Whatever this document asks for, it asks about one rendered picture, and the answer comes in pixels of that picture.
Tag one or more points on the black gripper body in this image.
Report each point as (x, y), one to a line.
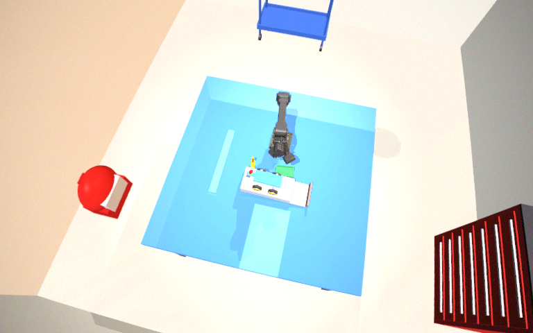
(288, 157)

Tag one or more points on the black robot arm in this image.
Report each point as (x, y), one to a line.
(280, 132)

